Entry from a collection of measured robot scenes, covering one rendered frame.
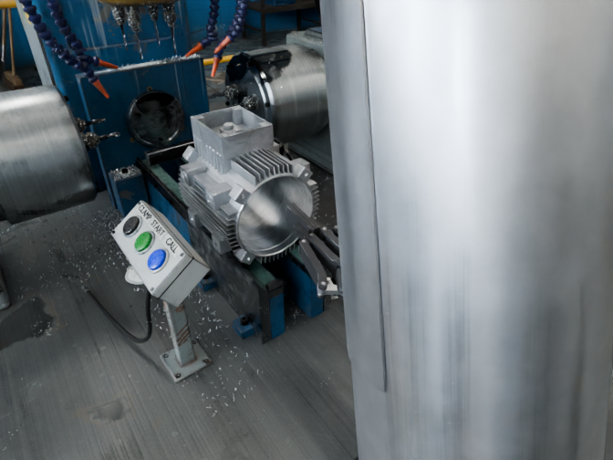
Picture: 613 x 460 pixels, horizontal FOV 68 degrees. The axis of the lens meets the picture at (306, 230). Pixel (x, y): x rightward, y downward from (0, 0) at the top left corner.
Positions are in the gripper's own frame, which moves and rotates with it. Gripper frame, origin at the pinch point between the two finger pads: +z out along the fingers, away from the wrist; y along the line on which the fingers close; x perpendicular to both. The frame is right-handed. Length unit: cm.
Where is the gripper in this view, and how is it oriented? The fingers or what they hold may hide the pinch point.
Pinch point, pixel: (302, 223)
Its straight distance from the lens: 72.7
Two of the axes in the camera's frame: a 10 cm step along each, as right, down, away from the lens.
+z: -5.8, -5.7, 5.8
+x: -0.8, 7.5, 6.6
